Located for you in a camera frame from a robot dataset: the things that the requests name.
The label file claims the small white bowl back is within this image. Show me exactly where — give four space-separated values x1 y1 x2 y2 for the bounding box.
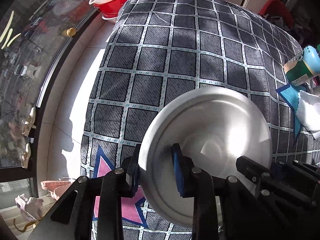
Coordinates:
138 87 272 228

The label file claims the white towel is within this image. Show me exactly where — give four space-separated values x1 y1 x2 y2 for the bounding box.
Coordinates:
296 90 320 140

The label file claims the green bottle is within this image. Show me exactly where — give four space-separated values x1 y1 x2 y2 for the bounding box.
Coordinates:
283 45 320 86

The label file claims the checkered star tablecloth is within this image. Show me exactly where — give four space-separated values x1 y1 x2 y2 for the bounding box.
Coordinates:
81 0 319 239

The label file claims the yellow window knob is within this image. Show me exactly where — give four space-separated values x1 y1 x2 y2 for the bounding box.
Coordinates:
61 28 76 37

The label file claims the gold wire rack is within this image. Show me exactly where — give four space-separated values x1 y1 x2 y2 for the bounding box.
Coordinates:
13 218 40 233

